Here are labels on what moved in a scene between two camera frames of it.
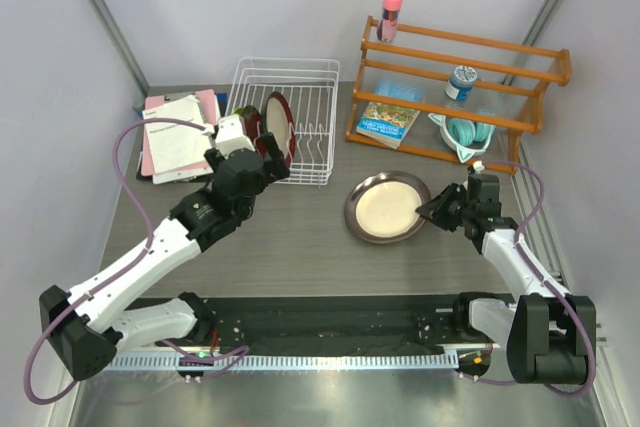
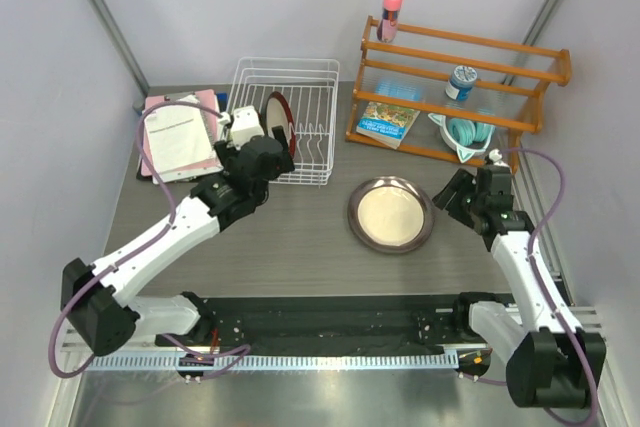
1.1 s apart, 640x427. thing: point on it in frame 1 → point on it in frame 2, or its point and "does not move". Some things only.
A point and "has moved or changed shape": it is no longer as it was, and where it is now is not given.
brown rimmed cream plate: (381, 207) has moved or changed shape
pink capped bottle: (391, 5) does not move
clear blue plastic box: (412, 92) does not move
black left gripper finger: (276, 167) → (280, 135)
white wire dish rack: (312, 88) does not move
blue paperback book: (387, 123) does not move
